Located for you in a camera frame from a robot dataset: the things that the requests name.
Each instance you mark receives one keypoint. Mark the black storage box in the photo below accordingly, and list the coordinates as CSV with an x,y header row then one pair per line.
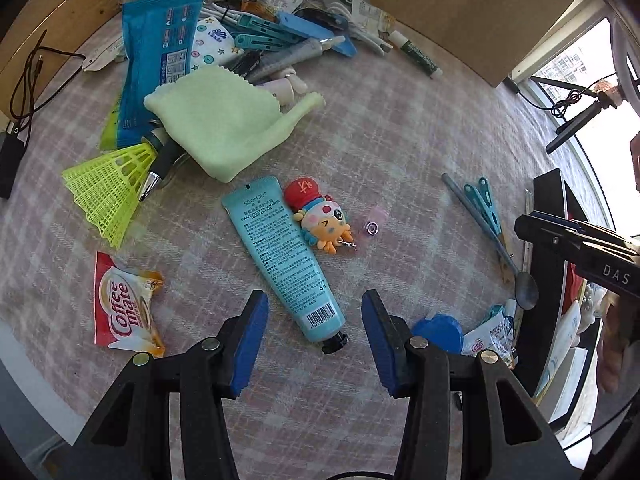
x,y
545,195

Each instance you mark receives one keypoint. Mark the light blue hand cream tube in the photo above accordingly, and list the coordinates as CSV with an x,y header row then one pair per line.
x,y
280,260

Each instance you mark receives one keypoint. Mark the yellow printed sachet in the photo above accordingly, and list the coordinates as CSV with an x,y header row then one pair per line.
x,y
372,12

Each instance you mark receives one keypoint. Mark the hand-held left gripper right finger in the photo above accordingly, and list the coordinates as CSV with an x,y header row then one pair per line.
x,y
380,350

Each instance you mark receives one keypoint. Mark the grey pointed tube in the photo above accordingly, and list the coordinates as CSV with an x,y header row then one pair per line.
x,y
295,55

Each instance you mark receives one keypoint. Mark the green label glue stick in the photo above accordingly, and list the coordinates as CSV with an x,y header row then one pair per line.
x,y
415,52

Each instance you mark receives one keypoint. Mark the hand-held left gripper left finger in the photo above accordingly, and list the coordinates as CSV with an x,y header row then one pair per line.
x,y
250,340

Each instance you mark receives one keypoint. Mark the black silver metal tool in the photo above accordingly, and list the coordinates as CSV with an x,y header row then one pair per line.
x,y
160,165

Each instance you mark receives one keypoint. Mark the light green cloth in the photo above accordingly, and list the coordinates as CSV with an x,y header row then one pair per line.
x,y
220,120

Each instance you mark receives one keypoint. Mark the white lotion tube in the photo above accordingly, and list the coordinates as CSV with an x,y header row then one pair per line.
x,y
565,340

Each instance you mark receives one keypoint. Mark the lime green packet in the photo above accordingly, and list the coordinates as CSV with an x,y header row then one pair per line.
x,y
110,130

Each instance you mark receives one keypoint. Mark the black power adapter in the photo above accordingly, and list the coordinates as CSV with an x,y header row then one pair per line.
x,y
10,165

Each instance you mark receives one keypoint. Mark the red creamer sachet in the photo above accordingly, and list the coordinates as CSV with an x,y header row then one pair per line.
x,y
125,310

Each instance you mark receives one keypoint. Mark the smooth light wooden board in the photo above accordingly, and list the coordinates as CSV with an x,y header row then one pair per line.
x,y
475,20

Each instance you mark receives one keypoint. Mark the white orange creamer sachet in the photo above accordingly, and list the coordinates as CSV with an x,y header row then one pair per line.
x,y
487,340

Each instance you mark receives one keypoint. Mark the green print chopsticks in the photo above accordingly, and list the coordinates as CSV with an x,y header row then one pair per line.
x,y
526,260

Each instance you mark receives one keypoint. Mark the yellow-green plastic shuttlecock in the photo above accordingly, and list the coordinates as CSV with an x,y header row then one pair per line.
x,y
105,185

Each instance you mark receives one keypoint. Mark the person's right hand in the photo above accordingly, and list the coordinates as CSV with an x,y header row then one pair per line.
x,y
610,360

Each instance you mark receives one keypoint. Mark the blue round case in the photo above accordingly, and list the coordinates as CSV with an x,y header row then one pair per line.
x,y
440,332

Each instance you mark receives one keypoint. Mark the button print tissue pack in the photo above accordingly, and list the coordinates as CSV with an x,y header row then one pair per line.
x,y
212,42

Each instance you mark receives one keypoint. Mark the white window frame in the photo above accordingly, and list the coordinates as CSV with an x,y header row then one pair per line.
x,y
555,35

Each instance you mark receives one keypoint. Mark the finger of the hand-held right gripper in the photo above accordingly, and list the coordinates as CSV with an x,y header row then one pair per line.
x,y
560,221
542,235

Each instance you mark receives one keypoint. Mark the small white bottle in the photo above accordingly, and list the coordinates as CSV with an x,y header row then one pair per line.
x,y
282,89

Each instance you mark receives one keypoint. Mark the blue flat plastic holder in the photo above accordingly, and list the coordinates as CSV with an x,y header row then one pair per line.
x,y
345,47

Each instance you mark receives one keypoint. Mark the metal spoon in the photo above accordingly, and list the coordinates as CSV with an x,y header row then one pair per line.
x,y
526,290

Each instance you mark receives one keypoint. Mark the clear white wrapper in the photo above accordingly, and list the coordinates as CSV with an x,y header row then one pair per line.
x,y
100,60

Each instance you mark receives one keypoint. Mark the blue wet wipe packet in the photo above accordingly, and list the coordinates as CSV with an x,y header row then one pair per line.
x,y
160,45

